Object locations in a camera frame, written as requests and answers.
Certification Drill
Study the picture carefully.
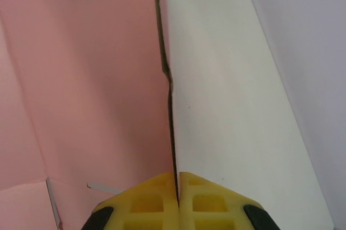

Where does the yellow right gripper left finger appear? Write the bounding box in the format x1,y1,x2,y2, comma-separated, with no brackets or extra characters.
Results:
82,170,179,230

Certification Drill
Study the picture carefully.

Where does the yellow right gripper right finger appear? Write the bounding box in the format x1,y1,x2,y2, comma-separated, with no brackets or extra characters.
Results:
178,172,278,230

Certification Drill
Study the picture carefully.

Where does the pink paper box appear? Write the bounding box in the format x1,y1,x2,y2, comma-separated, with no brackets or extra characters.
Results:
0,0,181,230

